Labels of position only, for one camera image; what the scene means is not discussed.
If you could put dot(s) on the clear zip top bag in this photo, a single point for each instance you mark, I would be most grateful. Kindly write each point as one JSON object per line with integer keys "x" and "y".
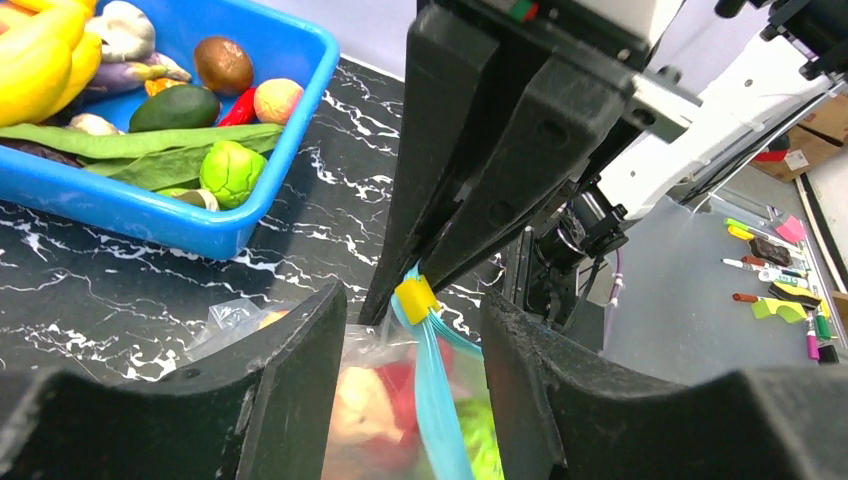
{"x": 287, "y": 436}

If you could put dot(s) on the yellow banana bunch toy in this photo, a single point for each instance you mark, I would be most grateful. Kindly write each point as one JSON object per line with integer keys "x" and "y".
{"x": 47, "y": 57}

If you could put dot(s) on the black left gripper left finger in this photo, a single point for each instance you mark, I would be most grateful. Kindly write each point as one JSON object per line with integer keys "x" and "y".
{"x": 191, "y": 424}

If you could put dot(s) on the green custard apple toy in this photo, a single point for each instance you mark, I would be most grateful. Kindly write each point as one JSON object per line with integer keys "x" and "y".
{"x": 230, "y": 172}
{"x": 478, "y": 429}

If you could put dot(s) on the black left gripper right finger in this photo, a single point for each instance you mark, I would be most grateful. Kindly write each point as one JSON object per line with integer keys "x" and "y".
{"x": 563, "y": 412}

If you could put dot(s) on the white garlic bulb toy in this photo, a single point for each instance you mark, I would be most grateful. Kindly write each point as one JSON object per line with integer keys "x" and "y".
{"x": 92, "y": 124}
{"x": 362, "y": 409}

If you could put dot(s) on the red tomato toy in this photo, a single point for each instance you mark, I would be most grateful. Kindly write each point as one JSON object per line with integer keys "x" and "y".
{"x": 398, "y": 377}

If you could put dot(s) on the coloured markers and clips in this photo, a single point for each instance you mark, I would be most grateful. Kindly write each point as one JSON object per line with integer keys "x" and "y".
{"x": 781, "y": 257}

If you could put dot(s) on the blue plastic bin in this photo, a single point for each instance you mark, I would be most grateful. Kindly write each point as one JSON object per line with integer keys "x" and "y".
{"x": 184, "y": 216}

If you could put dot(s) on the brown potato toy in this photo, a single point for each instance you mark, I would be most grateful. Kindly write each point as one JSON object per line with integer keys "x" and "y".
{"x": 223, "y": 66}

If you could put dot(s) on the cardboard box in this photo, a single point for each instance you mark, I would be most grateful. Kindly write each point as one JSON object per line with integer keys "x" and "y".
{"x": 813, "y": 141}

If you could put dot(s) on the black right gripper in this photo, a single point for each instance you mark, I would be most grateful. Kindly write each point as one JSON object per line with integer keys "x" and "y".
{"x": 547, "y": 81}

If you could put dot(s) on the purple eggplant toy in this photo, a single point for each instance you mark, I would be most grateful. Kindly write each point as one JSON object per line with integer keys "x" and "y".
{"x": 120, "y": 77}

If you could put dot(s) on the dark green cucumber toy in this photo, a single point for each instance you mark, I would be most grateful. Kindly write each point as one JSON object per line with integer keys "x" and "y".
{"x": 177, "y": 107}

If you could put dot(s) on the green leaf vegetable toy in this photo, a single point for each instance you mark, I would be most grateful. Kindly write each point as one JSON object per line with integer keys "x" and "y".
{"x": 150, "y": 160}

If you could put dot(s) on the orange round fruit toy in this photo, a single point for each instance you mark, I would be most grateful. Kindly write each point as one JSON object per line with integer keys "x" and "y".
{"x": 276, "y": 99}

